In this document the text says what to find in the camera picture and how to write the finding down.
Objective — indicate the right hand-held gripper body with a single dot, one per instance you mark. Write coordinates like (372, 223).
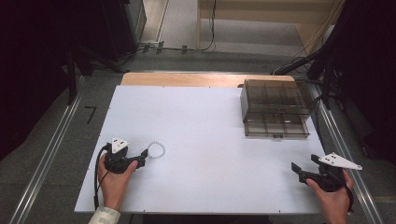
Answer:
(327, 180)

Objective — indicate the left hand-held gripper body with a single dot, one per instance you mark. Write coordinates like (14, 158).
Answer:
(115, 162)

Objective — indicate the translucent grey drawer box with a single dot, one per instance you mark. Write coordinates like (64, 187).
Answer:
(274, 93)

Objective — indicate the person's right hand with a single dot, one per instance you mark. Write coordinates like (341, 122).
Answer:
(334, 202)

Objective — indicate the person's left hand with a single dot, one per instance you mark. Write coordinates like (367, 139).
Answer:
(114, 186)

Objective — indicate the black metal stand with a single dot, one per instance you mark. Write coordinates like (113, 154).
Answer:
(72, 77)
(325, 74)

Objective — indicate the black curtain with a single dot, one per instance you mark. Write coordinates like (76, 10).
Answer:
(31, 62)
(370, 77)

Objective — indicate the dark cabinet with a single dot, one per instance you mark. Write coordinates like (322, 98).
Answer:
(124, 25)

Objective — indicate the light wooden shelf unit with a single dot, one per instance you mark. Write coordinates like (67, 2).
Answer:
(258, 18)

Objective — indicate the aluminium floor rail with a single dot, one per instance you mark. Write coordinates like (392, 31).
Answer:
(345, 149)
(46, 158)

